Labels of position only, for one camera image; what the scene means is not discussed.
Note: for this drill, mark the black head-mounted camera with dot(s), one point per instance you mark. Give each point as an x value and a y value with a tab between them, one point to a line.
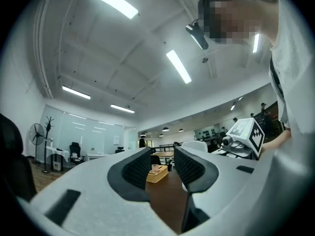
198	34

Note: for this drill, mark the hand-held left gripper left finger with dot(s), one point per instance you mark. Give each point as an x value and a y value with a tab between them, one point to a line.
93	193

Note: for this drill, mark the table with white cloth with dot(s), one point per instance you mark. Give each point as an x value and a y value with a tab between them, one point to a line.
57	154

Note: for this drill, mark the white wall poster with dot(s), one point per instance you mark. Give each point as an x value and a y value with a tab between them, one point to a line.
116	139

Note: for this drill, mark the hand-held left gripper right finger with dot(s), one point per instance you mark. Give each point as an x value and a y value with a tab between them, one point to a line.
221	188

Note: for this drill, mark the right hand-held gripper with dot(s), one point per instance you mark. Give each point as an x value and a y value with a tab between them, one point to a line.
246	129

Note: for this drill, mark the black coat rack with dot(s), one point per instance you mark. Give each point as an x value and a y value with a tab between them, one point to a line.
48	141

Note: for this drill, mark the woven wicker basket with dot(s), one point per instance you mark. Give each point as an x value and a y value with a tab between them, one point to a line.
156	177

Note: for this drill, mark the large black office chair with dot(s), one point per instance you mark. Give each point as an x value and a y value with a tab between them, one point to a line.
14	161

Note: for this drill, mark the person's head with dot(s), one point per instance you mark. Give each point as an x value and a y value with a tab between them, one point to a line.
236	16

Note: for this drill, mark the person's grey t-shirt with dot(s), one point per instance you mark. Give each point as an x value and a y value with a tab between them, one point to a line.
297	70

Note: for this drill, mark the black standing fan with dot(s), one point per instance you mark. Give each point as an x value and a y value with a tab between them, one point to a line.
37	134

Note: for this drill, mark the person's right forearm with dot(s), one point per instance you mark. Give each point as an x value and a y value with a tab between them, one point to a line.
275	142

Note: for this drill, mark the pink translucent cup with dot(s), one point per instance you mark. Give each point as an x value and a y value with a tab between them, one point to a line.
154	168

